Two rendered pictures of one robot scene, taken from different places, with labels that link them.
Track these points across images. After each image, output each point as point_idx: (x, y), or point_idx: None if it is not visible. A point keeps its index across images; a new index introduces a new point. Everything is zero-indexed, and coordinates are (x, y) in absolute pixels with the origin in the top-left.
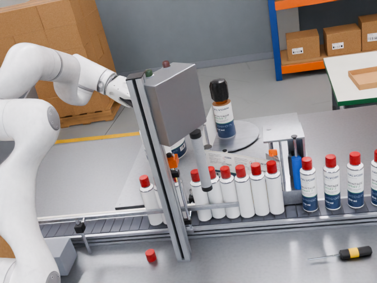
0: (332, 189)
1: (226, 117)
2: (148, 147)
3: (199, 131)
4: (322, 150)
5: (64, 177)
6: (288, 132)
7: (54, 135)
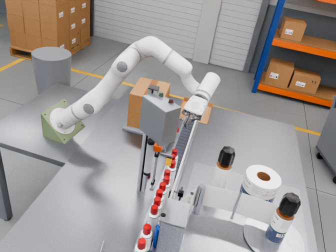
0: None
1: (272, 221)
2: None
3: (150, 141)
4: None
5: (249, 147)
6: (172, 214)
7: (117, 71)
